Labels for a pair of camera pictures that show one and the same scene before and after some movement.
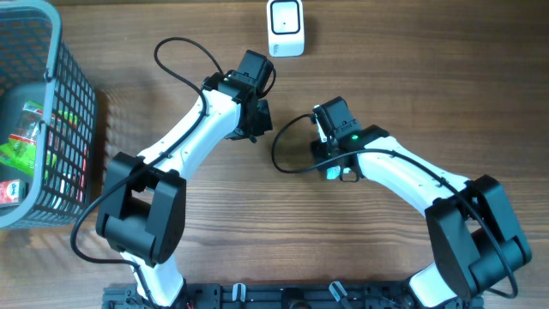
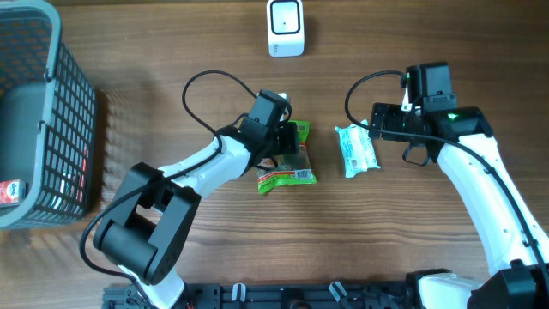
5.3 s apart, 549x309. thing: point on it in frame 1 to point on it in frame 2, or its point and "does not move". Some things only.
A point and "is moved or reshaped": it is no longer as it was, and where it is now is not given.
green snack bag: x=20 y=152 to x=292 y=169
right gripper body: x=323 y=152 to x=395 y=119
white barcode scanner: x=286 y=36 does not move
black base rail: x=270 y=296 does not move
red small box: x=11 y=190 does not move
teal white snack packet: x=334 y=172 is moved or reshaped
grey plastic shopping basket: x=37 y=66 does not move
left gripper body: x=261 y=124 to x=284 y=141
